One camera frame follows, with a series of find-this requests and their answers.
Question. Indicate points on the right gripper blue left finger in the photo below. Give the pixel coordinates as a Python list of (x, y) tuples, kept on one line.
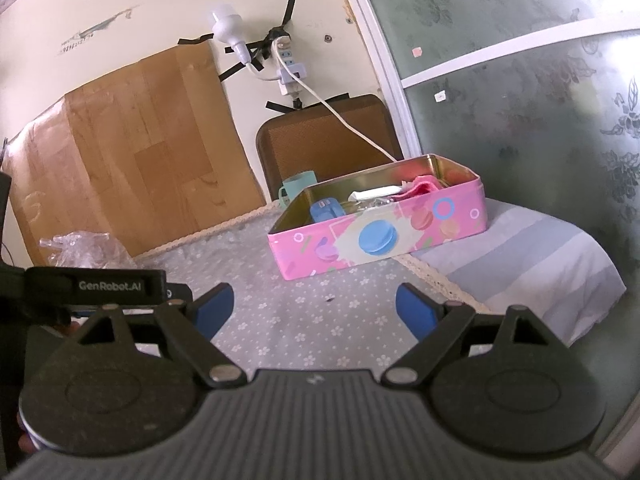
[(188, 329)]

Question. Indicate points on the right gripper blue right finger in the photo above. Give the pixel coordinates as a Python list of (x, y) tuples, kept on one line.
[(438, 329)]

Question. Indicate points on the pink soft cloth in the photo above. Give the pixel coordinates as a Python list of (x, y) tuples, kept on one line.
[(419, 186)]

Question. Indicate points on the white blue tissue pack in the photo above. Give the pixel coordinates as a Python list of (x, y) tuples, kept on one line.
[(374, 193)]

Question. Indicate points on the blue plastic case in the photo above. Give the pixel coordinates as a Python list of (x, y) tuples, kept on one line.
[(327, 209)]

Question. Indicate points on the clear plastic bag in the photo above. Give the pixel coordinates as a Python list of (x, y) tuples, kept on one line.
[(87, 250)]

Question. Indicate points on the grey floral bedsheet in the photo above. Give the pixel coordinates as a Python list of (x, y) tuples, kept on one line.
[(342, 319)]

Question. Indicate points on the striped grey pillow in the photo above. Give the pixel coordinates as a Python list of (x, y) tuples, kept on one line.
[(526, 257)]

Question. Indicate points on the pink gold-lined tin box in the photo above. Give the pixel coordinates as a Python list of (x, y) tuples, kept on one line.
[(303, 248)]

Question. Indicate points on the teal plastic mug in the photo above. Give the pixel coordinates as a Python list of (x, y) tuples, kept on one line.
[(293, 186)]

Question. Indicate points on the brown cardboard sheet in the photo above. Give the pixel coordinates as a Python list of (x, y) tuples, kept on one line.
[(313, 139)]

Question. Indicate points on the white power strip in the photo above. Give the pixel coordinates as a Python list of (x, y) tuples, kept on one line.
[(290, 73)]

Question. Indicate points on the frosted glass sliding door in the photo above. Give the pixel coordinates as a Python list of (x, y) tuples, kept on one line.
[(541, 99)]

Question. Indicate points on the white light bulb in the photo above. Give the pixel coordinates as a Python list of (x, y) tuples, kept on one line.
[(228, 29)]

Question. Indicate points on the wood-pattern wall panel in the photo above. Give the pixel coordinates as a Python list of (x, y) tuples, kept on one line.
[(148, 153)]

